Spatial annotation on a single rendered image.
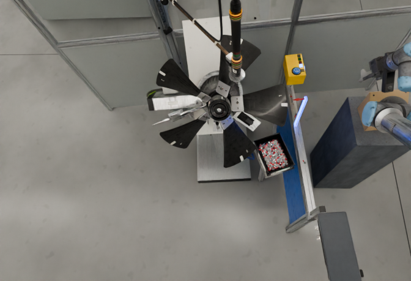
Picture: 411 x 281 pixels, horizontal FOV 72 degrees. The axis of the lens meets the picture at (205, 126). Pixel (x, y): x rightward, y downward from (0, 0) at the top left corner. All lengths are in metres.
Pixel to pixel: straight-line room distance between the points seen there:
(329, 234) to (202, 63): 1.06
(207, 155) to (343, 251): 1.58
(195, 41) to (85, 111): 1.89
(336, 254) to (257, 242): 1.26
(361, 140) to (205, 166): 1.33
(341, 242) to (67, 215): 2.30
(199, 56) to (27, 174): 2.22
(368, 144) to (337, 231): 0.60
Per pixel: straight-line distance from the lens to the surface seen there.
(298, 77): 1.77
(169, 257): 2.56
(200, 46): 1.65
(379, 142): 1.77
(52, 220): 3.01
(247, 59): 1.40
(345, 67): 2.71
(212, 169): 2.54
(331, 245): 1.31
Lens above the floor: 2.49
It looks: 64 degrees down
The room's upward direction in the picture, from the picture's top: 15 degrees counter-clockwise
